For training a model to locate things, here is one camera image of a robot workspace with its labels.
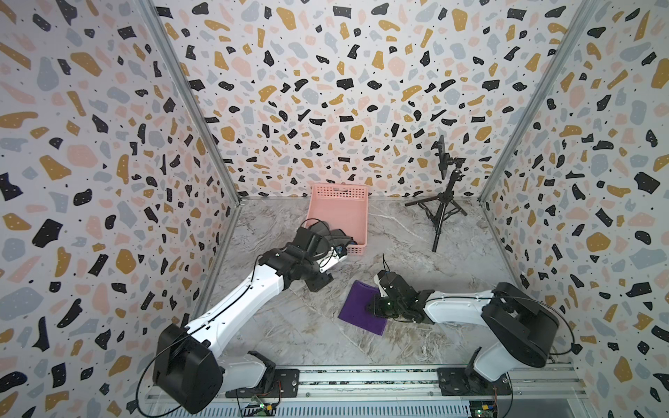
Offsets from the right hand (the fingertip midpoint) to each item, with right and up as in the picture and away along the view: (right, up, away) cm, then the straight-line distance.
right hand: (364, 308), depth 87 cm
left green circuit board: (-30, -22, -15) cm, 40 cm away
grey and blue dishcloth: (-16, +26, +19) cm, 36 cm away
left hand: (-12, +14, -6) cm, 19 cm away
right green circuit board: (+32, -23, -15) cm, 42 cm away
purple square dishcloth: (-3, -1, +1) cm, 4 cm away
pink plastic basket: (-8, +36, +37) cm, 52 cm away
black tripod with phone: (+32, +35, +22) cm, 52 cm away
